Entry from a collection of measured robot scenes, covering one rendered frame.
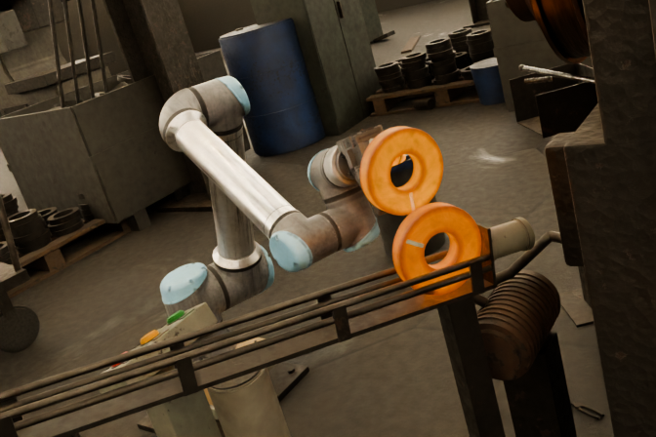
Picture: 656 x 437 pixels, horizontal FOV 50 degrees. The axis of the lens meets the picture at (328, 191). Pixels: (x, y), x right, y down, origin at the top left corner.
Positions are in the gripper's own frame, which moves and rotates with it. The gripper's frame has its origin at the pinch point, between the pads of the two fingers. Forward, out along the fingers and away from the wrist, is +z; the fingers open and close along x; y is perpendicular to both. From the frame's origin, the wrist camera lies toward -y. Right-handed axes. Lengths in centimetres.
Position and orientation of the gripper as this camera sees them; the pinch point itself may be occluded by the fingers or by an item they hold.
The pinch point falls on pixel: (398, 160)
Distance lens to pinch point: 123.1
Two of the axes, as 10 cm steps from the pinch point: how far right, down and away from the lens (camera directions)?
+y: -3.7, -9.3, -0.5
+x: 8.7, -3.6, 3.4
